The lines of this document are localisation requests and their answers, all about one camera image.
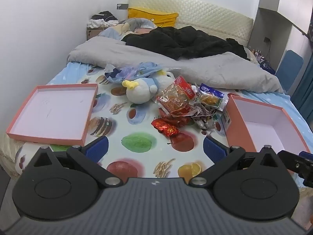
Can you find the white dark seafood snack packet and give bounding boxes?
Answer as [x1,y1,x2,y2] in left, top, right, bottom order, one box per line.
[192,103,216,130]

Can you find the green pickled snack packet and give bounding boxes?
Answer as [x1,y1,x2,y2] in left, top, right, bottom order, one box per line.
[200,92,228,111]

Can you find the red foil tea packet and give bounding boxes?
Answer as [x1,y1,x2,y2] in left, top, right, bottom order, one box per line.
[151,118,180,137]

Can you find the red clear dried snack bag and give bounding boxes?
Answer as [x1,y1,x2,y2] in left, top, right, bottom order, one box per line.
[156,76,196,117]

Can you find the blue spicy strips packet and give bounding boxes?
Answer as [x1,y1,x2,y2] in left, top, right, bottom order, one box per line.
[200,83,224,98]

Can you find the pink cardboard box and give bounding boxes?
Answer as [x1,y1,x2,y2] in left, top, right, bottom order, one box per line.
[222,95,310,155]

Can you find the pink box lid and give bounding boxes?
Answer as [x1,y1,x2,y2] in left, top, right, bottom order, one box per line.
[6,83,98,146]

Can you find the blue curtain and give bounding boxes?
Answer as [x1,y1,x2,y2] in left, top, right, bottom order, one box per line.
[291,56,313,124]

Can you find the blue white plush bird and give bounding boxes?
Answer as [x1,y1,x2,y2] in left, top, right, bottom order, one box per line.
[122,70,175,105]

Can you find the grey duvet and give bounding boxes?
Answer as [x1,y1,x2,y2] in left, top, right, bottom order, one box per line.
[67,37,284,93]

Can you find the black clothing pile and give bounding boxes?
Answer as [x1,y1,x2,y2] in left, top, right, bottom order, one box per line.
[122,26,247,60]

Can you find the cream padded headboard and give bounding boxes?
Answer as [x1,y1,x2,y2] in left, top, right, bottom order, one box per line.
[128,0,254,46]

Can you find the clothes on cardboard box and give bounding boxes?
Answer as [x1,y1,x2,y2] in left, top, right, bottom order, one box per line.
[86,11,119,40]

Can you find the yellow pillow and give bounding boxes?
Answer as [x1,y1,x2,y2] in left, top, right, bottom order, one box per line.
[128,7,179,27]

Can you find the grey wall shelf unit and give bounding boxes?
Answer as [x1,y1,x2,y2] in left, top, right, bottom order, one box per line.
[248,0,312,70]

